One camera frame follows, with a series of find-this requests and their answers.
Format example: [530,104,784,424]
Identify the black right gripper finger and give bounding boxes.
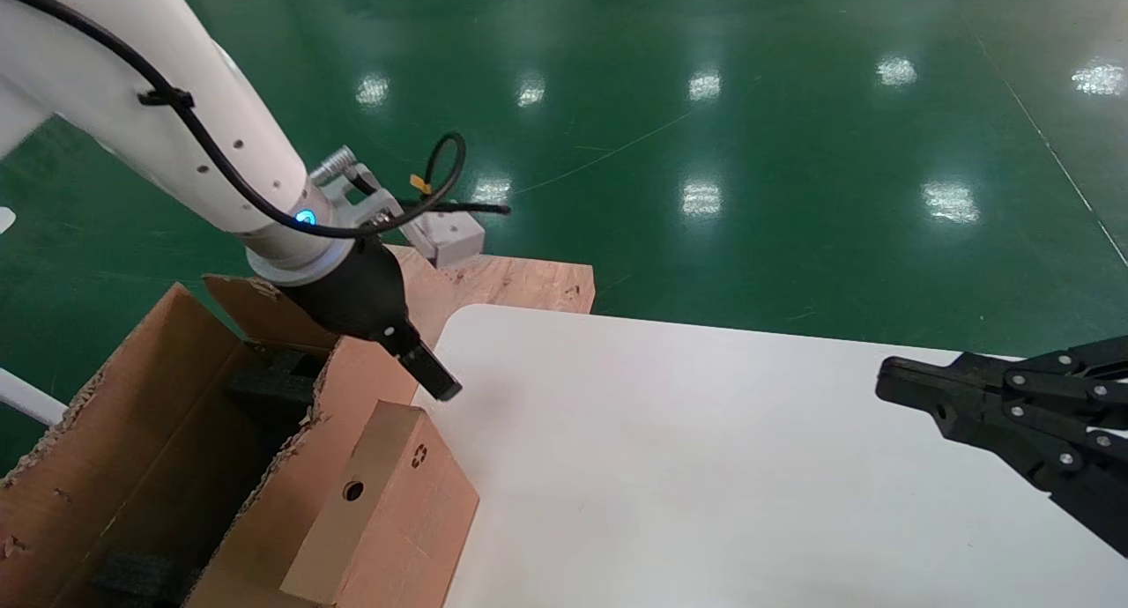
[879,335,1128,431]
[877,381,1128,556]

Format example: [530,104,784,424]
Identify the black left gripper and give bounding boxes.
[280,236,464,404]

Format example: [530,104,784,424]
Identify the small brown cardboard box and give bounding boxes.
[280,401,481,608]

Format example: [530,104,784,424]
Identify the large open cardboard box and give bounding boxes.
[0,275,426,608]

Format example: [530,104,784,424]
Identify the plywood board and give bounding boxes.
[392,245,597,397]

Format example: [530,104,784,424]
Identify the black foam block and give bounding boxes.
[93,551,208,608]
[227,345,331,426]

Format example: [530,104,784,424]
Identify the white tubular stand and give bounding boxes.
[0,367,70,426]

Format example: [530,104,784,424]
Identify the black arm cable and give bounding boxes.
[0,0,512,241]

